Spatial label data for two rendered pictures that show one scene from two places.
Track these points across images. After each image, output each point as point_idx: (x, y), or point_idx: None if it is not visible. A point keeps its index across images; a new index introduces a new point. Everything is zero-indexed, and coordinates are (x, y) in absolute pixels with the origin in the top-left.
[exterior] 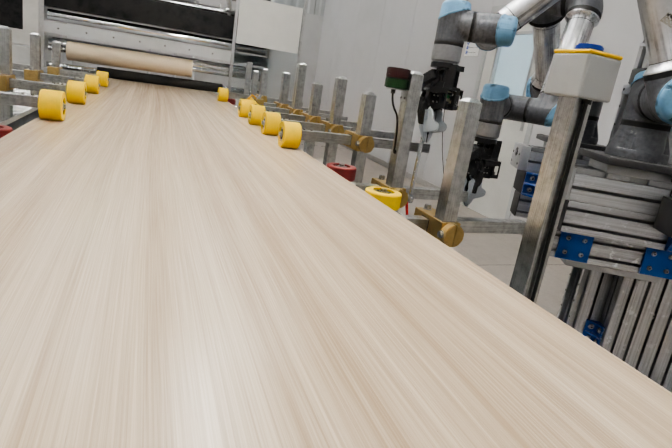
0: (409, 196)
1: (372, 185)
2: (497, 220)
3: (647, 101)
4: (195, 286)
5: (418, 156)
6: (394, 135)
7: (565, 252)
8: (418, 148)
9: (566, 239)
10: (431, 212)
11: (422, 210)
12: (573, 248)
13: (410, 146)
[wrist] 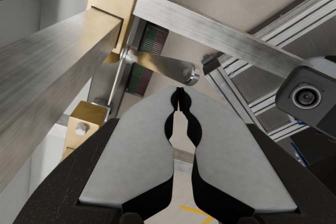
0: (124, 59)
1: None
2: (175, 165)
3: None
4: None
5: (153, 68)
6: (12, 43)
7: (295, 155)
8: (168, 60)
9: (304, 164)
10: (77, 137)
11: (68, 129)
12: (303, 163)
13: (78, 92)
